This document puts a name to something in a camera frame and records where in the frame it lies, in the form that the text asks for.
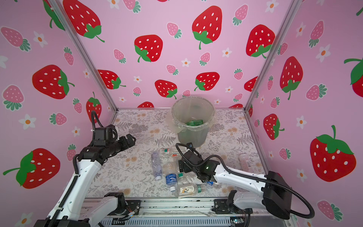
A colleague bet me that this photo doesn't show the Pepsi label clear bottle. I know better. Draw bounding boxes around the Pepsi label clear bottle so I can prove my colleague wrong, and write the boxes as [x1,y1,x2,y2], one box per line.
[205,181,221,188]

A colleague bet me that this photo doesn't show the clear bottle blue label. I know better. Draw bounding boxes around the clear bottle blue label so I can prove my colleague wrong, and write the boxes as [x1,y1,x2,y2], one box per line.
[239,154,251,172]
[164,162,177,193]

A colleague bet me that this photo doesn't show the clear bottle red green label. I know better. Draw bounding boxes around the clear bottle red green label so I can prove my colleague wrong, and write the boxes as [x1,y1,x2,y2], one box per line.
[159,145,187,157]

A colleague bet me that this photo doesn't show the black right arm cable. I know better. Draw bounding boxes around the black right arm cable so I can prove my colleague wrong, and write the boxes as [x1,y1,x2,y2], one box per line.
[175,142,315,219]

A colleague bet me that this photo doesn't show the clear water bottle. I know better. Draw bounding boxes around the clear water bottle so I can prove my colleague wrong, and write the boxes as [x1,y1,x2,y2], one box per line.
[151,152,163,181]

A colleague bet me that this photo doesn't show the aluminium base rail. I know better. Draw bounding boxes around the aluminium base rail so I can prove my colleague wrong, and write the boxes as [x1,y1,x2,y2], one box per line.
[85,197,296,227]

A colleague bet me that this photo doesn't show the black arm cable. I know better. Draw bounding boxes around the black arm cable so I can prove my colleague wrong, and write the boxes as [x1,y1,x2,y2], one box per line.
[90,110,105,132]
[175,142,315,219]

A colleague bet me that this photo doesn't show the grey mesh waste bin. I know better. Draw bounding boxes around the grey mesh waste bin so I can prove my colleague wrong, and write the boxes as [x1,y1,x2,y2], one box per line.
[171,96,216,148]

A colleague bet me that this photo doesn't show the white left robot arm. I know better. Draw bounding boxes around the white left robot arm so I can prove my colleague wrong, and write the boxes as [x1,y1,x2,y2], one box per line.
[35,125,136,227]

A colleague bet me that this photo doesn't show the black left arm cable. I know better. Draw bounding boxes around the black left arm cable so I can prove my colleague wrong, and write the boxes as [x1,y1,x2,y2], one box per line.
[90,110,105,132]

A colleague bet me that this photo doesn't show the square bottle green cap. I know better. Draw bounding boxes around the square bottle green cap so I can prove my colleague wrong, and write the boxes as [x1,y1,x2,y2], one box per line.
[177,183,206,198]

